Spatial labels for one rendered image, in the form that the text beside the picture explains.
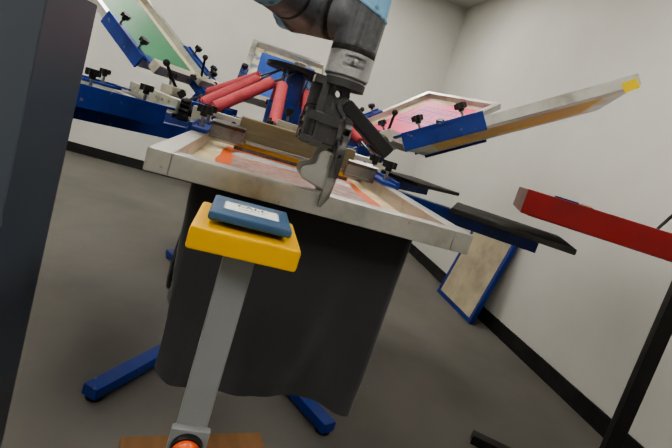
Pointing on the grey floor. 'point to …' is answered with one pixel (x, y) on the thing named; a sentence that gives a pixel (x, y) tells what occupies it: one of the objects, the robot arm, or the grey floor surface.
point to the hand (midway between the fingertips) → (322, 197)
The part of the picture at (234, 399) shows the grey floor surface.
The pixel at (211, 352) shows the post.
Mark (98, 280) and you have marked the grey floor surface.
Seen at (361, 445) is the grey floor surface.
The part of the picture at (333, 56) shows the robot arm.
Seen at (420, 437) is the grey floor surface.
